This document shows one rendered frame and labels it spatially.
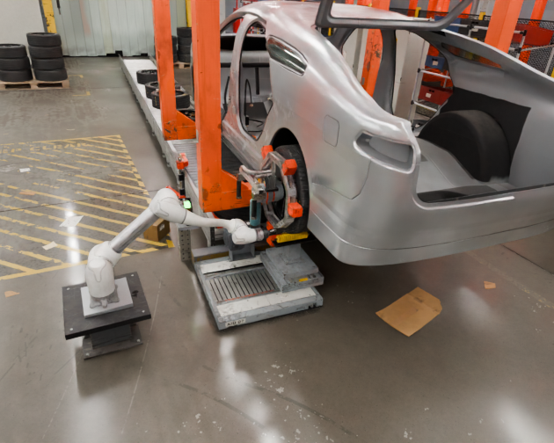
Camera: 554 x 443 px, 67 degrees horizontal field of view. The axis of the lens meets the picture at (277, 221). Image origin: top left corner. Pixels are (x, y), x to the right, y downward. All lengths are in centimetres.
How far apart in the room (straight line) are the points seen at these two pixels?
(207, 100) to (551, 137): 246
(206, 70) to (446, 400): 266
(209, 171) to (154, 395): 165
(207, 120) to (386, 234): 160
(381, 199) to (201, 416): 157
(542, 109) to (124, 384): 339
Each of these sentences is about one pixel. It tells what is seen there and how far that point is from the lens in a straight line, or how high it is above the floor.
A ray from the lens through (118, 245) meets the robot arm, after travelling 295.
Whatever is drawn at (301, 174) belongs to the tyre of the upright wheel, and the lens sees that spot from 283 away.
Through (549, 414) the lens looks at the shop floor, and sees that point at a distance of 322.
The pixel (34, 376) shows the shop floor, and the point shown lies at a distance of 310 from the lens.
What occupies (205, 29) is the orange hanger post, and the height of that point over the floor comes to 190.
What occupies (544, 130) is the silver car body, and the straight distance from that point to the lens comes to 361.
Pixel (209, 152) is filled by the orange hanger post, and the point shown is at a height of 104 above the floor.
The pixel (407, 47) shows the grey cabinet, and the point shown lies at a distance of 749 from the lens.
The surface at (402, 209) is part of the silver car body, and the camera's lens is 226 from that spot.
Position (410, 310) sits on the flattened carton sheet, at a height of 1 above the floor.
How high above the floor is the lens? 213
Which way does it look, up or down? 29 degrees down
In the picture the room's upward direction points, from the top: 3 degrees clockwise
